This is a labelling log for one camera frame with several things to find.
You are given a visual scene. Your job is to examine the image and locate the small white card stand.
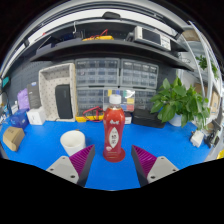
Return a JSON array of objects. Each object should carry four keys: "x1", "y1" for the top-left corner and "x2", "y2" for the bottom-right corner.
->
[{"x1": 10, "y1": 103, "x2": 19, "y2": 115}]

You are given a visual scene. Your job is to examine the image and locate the grey small-parts drawer cabinet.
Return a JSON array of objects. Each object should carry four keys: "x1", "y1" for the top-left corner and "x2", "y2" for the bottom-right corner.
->
[{"x1": 74, "y1": 57, "x2": 160, "y2": 116}]

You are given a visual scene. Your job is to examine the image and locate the small white box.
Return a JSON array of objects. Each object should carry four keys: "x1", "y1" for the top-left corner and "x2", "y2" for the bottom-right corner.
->
[{"x1": 26, "y1": 106, "x2": 47, "y2": 126}]

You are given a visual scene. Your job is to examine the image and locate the white cup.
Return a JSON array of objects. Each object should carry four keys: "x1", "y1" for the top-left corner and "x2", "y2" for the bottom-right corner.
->
[{"x1": 59, "y1": 129, "x2": 87, "y2": 157}]

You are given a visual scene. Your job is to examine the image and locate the dark grey flat package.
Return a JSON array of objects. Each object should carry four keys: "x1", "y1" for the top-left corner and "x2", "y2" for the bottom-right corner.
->
[{"x1": 26, "y1": 81, "x2": 43, "y2": 110}]

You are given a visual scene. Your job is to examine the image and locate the white perforated tray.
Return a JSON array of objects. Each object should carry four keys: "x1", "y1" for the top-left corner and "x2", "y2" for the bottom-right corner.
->
[{"x1": 38, "y1": 62, "x2": 78, "y2": 122}]

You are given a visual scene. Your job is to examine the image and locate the teal holder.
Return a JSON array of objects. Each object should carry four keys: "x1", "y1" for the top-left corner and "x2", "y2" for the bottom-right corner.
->
[{"x1": 1, "y1": 76, "x2": 11, "y2": 89}]

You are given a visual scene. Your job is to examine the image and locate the purple plastic bag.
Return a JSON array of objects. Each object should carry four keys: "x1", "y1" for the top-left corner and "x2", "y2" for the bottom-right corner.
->
[{"x1": 16, "y1": 87, "x2": 31, "y2": 111}]

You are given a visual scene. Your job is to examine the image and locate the flat black box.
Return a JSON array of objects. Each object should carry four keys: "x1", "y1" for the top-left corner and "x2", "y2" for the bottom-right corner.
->
[{"x1": 131, "y1": 108, "x2": 166, "y2": 129}]

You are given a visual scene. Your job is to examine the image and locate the red drink bottle white cap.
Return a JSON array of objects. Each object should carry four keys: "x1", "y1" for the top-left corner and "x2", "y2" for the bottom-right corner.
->
[{"x1": 102, "y1": 93, "x2": 127, "y2": 161}]

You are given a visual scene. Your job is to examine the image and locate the brown cardboard box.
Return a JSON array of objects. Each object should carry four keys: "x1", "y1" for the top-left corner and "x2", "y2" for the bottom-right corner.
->
[{"x1": 2, "y1": 126, "x2": 26, "y2": 152}]

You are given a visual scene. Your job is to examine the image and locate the white metal rack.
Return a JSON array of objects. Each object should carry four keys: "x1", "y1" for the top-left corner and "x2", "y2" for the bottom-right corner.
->
[{"x1": 179, "y1": 21, "x2": 224, "y2": 128}]

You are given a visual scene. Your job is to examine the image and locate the black box with white label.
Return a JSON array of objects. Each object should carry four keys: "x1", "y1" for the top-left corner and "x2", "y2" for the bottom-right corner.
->
[{"x1": 123, "y1": 111, "x2": 133, "y2": 125}]

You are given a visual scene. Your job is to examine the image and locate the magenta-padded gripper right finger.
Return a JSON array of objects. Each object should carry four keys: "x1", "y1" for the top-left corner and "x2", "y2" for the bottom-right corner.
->
[{"x1": 131, "y1": 144, "x2": 180, "y2": 187}]

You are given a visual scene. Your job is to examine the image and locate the black wall shelf unit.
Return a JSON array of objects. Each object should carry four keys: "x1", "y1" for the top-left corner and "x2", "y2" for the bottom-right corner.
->
[{"x1": 0, "y1": 8, "x2": 194, "y2": 73}]

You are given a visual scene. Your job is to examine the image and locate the green potted plant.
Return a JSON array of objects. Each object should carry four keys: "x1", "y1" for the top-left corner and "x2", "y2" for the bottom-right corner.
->
[{"x1": 148, "y1": 77, "x2": 211, "y2": 131}]

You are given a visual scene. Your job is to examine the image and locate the small white block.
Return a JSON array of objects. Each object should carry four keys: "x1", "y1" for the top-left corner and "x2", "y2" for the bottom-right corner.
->
[{"x1": 189, "y1": 129, "x2": 205, "y2": 148}]

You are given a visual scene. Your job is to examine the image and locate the yellow multimeter with red leads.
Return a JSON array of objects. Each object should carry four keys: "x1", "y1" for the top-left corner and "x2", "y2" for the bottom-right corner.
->
[{"x1": 75, "y1": 105, "x2": 105, "y2": 123}]

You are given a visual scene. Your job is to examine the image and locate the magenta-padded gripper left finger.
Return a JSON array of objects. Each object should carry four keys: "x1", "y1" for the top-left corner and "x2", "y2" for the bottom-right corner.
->
[{"x1": 45, "y1": 144, "x2": 96, "y2": 188}]

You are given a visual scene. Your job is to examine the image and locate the blue carton box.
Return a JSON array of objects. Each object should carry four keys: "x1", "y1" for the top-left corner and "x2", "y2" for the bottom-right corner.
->
[{"x1": 9, "y1": 109, "x2": 30, "y2": 130}]

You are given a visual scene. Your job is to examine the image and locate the clear compartment box colourful parts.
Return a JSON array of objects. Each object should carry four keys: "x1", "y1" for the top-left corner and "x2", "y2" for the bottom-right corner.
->
[{"x1": 102, "y1": 88, "x2": 136, "y2": 113}]

